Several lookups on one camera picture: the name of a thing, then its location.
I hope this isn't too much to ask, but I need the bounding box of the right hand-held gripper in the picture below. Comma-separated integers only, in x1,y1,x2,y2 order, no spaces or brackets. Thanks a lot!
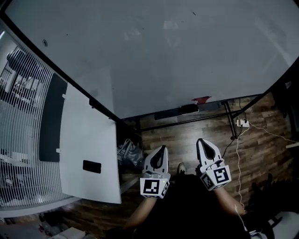
196,138,232,192

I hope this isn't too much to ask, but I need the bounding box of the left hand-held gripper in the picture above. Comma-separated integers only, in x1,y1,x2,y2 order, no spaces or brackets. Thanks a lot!
139,145,171,199

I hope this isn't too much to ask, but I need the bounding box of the person's left forearm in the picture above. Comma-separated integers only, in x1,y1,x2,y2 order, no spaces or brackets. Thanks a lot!
126,197,155,231

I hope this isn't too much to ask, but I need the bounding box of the person's right forearm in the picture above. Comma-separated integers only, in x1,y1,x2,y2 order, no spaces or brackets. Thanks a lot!
214,188,246,217

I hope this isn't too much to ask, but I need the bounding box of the large black-framed whiteboard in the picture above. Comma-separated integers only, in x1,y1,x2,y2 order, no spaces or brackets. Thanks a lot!
0,0,299,120

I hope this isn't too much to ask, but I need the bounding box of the person's white sneaker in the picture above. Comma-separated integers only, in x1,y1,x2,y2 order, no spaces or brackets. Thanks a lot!
177,162,188,176

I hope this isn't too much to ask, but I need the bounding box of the dark grey bag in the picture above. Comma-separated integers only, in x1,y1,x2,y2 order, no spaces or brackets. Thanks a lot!
116,139,144,167

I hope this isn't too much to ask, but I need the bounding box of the red tape patch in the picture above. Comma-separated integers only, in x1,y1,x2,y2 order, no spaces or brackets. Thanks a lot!
191,96,212,105

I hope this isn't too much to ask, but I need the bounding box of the person's dark clothing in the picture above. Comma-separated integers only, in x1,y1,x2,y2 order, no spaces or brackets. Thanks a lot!
109,172,274,239

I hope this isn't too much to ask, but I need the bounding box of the black office chair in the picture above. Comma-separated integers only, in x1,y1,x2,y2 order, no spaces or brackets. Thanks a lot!
249,172,299,225

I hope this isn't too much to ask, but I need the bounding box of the grey waist-worn device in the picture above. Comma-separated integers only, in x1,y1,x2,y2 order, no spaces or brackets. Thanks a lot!
249,230,265,239

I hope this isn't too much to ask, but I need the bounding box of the white cardboard box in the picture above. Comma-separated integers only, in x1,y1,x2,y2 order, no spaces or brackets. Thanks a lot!
50,227,86,239

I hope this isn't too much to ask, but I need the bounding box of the black desk partition panel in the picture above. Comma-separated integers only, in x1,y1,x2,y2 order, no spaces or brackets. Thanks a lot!
38,72,69,163

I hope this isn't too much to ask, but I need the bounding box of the striped frosted glass partition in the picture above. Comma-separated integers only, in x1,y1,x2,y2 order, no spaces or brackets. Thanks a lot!
0,23,78,218

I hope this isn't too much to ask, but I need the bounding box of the black power cable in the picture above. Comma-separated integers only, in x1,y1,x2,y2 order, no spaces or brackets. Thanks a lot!
238,98,247,121
221,133,241,159

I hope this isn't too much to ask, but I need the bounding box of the white power cable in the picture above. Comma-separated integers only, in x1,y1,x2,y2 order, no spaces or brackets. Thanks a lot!
249,121,299,143
235,127,246,211

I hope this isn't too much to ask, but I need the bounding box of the black desk cable cover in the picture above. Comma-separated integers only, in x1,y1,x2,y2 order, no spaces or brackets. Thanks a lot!
82,160,102,174

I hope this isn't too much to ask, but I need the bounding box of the white body-worn cable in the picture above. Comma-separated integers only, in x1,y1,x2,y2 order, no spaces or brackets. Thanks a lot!
234,204,249,232

